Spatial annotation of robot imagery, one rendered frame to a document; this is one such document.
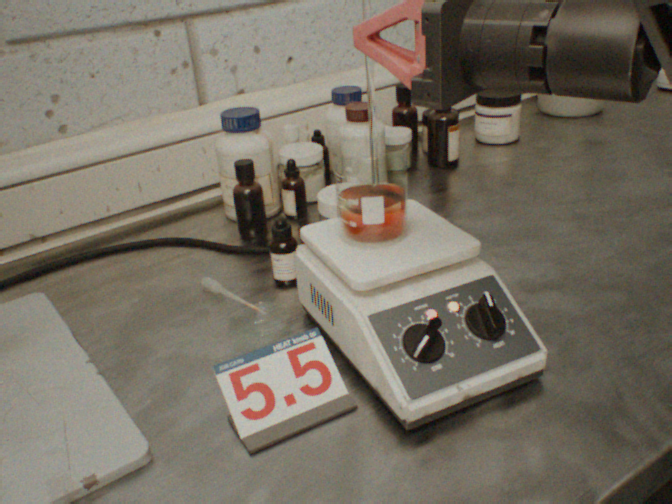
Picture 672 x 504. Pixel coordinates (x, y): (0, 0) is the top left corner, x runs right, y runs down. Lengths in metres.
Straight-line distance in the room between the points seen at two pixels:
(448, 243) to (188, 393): 0.25
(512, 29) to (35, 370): 0.46
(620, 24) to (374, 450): 0.31
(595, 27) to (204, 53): 0.62
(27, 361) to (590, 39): 0.51
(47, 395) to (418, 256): 0.32
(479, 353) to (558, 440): 0.08
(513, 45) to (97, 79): 0.58
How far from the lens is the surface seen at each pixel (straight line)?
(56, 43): 0.88
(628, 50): 0.41
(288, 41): 1.00
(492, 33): 0.44
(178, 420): 0.55
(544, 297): 0.67
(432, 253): 0.55
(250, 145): 0.81
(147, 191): 0.90
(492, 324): 0.52
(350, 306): 0.53
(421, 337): 0.50
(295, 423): 0.52
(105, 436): 0.54
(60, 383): 0.61
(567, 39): 0.42
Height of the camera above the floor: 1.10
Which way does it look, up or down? 28 degrees down
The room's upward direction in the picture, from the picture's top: 5 degrees counter-clockwise
